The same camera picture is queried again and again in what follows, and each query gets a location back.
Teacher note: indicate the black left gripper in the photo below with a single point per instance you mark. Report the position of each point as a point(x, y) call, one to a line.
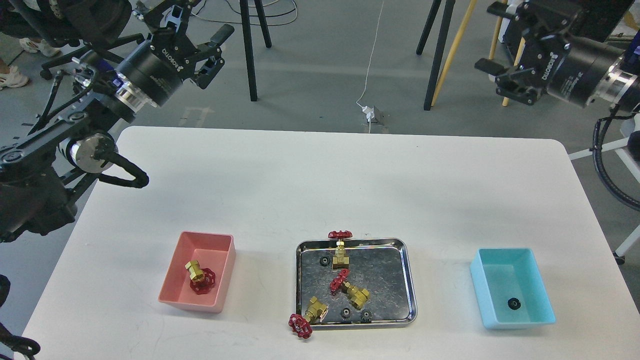
point(160, 64)

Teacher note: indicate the brass valve at tray top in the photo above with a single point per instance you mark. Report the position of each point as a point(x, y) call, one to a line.
point(340, 258)

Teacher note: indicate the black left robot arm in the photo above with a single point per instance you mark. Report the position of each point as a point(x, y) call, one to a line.
point(70, 147)

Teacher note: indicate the wooden yellow stand leg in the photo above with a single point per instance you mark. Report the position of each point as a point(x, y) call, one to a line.
point(453, 50)

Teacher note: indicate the black tripod leg pair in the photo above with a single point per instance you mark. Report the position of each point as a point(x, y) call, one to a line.
point(444, 29)

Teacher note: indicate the brass valve tray centre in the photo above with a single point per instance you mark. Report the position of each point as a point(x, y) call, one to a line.
point(356, 296)

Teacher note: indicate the black cabinet box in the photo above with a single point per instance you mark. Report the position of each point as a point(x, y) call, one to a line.
point(592, 19)

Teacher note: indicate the shiny metal tray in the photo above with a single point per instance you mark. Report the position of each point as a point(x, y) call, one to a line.
point(380, 265)

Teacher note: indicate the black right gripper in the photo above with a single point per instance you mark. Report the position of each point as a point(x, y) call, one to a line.
point(554, 62)

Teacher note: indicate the light blue plastic box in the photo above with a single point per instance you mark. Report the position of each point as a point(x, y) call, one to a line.
point(499, 274)

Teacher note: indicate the brass valve at tray edge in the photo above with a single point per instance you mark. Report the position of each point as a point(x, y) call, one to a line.
point(300, 324)

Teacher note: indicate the white power adapter with cable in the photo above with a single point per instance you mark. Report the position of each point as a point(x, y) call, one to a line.
point(368, 110)

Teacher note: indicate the black office chair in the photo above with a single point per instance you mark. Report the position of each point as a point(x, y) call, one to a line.
point(97, 24)

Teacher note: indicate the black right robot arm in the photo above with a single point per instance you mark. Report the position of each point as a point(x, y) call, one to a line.
point(601, 128)

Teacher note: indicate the black stand legs top centre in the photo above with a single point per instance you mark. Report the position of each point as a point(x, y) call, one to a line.
point(248, 43)

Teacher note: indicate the pink plastic box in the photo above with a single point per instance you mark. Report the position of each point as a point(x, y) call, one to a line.
point(214, 251)

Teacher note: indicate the person's white sneaker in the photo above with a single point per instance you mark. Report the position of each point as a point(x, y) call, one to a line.
point(13, 78)

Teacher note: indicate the brass valve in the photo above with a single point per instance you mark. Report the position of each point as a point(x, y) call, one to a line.
point(201, 280)
point(300, 324)
point(340, 258)

